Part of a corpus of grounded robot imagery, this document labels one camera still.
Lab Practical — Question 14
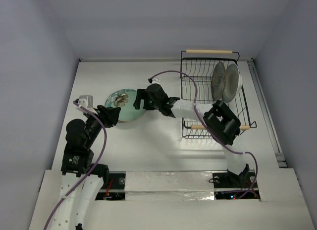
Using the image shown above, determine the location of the dark grey green plate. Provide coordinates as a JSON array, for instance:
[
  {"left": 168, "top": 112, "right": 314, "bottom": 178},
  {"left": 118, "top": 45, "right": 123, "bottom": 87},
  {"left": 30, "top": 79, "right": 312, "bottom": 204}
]
[{"left": 211, "top": 62, "right": 226, "bottom": 101}]

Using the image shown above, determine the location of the black wire dish rack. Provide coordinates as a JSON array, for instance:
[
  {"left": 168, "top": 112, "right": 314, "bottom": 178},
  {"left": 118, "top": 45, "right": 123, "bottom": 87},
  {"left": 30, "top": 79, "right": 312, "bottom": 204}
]
[{"left": 180, "top": 50, "right": 258, "bottom": 139}]

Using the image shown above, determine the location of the mint green flower plate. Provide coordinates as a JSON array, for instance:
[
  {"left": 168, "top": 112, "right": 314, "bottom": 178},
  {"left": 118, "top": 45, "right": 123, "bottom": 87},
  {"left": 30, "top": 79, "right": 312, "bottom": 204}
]
[{"left": 105, "top": 89, "right": 146, "bottom": 117}]

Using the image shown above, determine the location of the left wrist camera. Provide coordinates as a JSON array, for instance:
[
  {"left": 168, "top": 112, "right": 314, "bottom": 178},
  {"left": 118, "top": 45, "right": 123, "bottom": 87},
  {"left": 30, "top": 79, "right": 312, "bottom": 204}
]
[{"left": 73, "top": 95, "right": 93, "bottom": 112}]

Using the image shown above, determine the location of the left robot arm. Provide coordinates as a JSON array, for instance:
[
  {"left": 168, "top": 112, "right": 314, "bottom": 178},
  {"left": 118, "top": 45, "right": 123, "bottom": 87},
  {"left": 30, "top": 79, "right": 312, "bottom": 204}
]
[{"left": 44, "top": 100, "right": 121, "bottom": 230}]

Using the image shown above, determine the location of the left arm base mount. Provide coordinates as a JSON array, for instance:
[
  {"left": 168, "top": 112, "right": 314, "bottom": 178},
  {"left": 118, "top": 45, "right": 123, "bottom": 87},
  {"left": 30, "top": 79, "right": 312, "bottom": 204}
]
[{"left": 95, "top": 172, "right": 126, "bottom": 201}]

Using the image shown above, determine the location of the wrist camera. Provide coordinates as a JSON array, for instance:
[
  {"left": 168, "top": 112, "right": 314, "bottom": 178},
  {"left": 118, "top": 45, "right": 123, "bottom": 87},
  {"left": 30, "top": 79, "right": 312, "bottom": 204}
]
[
  {"left": 73, "top": 95, "right": 93, "bottom": 112},
  {"left": 148, "top": 77, "right": 161, "bottom": 85}
]

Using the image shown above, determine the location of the white grey bowl plate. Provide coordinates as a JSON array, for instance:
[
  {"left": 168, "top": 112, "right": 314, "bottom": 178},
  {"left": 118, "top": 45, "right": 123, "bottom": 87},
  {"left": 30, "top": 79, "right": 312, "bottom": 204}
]
[{"left": 222, "top": 63, "right": 243, "bottom": 103}]

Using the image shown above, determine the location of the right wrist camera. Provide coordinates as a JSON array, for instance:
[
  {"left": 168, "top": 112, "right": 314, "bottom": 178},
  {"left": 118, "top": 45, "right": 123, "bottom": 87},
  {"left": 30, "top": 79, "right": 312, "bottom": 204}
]
[{"left": 148, "top": 77, "right": 161, "bottom": 85}]

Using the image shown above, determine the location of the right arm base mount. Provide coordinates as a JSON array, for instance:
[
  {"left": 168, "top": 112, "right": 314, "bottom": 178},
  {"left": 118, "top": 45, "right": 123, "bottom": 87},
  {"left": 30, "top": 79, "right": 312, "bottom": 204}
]
[{"left": 208, "top": 164, "right": 260, "bottom": 200}]

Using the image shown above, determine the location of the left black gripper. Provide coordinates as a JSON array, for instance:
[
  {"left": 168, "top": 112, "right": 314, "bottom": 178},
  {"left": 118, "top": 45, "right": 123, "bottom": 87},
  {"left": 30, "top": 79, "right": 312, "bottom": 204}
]
[{"left": 84, "top": 104, "right": 120, "bottom": 147}]

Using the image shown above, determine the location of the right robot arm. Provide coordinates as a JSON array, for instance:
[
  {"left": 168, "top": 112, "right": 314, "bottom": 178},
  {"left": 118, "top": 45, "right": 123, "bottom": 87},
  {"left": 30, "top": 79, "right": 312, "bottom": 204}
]
[{"left": 133, "top": 84, "right": 250, "bottom": 186}]

